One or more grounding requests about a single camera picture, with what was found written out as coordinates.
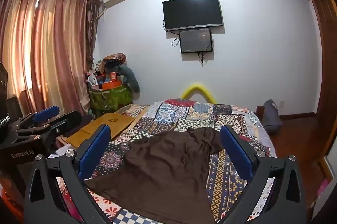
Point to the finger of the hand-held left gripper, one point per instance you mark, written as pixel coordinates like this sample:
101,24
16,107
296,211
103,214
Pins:
47,111
65,121

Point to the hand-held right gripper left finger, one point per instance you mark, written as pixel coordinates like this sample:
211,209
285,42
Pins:
93,153

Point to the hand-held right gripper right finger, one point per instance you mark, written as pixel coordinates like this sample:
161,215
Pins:
237,153

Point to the brown garment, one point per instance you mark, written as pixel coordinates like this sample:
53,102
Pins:
168,168

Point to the pile of clothes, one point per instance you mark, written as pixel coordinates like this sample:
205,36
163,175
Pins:
114,59

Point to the yellow wooden folding table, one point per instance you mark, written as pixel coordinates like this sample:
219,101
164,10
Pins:
105,125

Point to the white round fan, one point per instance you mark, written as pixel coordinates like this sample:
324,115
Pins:
92,80

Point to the green patterned storage bag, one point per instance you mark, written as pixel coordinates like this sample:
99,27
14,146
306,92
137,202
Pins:
110,100

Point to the orange plastic basin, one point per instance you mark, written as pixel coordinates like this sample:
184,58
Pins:
10,200

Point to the grey blue bag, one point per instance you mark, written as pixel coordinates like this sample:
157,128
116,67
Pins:
271,116

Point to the orange box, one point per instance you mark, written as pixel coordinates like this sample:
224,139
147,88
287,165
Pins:
112,85

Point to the pink curtain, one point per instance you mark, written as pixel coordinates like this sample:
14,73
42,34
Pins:
52,50

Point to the patchwork printed blanket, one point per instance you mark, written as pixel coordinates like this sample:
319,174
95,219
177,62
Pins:
184,113

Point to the yellow foam tube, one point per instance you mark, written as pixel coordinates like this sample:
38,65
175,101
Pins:
198,87

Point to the brown wooden wardrobe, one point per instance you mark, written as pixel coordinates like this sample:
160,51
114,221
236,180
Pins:
323,29

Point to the brown wooden bed frame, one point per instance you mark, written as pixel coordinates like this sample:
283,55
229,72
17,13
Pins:
259,111

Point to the white wall socket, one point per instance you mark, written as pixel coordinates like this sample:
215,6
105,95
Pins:
281,103

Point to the small black wall monitor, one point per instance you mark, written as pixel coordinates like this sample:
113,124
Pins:
196,40

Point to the black wall television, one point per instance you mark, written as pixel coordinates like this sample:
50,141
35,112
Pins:
192,12

